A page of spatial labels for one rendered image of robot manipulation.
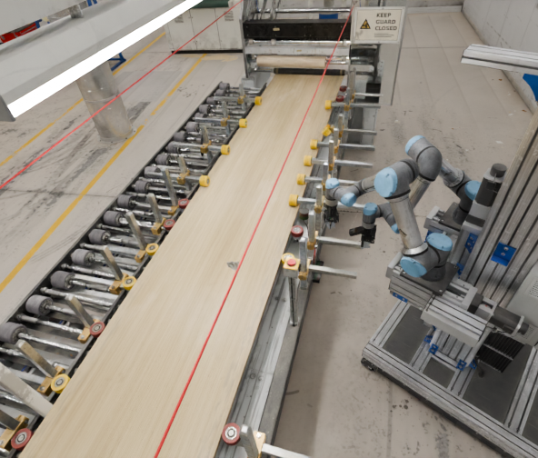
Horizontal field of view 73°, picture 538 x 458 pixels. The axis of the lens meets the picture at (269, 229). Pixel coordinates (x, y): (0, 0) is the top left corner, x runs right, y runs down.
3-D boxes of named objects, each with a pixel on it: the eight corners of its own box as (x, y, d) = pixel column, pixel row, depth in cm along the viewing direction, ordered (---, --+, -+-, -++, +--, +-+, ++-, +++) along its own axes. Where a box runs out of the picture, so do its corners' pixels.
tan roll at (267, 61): (373, 66, 404) (374, 55, 396) (372, 71, 396) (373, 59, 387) (251, 64, 440) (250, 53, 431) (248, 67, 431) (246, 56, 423)
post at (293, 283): (299, 319, 212) (297, 269, 181) (297, 326, 209) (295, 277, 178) (292, 317, 214) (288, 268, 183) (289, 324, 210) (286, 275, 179)
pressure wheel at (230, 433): (229, 454, 156) (225, 446, 148) (223, 436, 161) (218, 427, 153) (246, 445, 158) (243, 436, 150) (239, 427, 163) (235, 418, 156)
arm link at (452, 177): (463, 201, 214) (413, 161, 183) (448, 186, 224) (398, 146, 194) (480, 186, 208) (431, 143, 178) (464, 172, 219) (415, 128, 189)
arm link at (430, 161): (456, 160, 175) (405, 235, 204) (443, 148, 183) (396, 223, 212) (438, 157, 171) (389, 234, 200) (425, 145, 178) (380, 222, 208)
